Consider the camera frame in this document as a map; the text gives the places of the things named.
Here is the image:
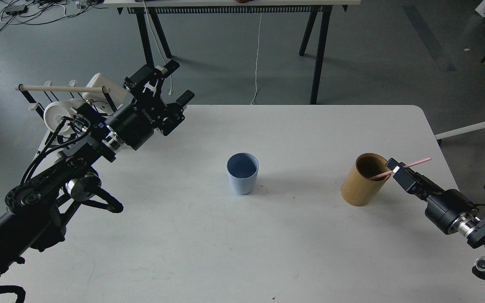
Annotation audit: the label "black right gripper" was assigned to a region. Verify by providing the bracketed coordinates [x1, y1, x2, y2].
[385, 158, 478, 235]

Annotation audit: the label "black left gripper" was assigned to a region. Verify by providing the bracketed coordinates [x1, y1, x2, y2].
[106, 60, 195, 150]

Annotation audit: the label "blue plastic cup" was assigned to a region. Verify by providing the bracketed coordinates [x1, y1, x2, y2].
[227, 153, 258, 194]

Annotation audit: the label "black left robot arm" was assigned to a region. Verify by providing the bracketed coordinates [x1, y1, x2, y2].
[0, 60, 194, 303]

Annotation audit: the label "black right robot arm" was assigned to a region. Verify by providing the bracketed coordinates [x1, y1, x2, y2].
[386, 158, 485, 280]

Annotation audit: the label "white square mug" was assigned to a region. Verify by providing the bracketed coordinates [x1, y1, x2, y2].
[82, 73, 128, 108]

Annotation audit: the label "bamboo cylinder holder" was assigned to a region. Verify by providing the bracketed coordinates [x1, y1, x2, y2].
[341, 153, 390, 207]

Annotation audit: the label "black trestle table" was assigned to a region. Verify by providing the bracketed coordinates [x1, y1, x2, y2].
[104, 0, 362, 105]

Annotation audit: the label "white round mug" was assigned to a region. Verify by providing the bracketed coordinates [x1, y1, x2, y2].
[43, 98, 89, 136]

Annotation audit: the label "wooden rack dowel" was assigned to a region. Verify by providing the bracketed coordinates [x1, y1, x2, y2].
[15, 84, 111, 93]

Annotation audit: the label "white thick hanging cable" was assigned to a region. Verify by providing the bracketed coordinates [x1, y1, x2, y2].
[141, 0, 173, 96]

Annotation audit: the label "black floor cables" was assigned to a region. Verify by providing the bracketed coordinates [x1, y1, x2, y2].
[0, 0, 104, 53]

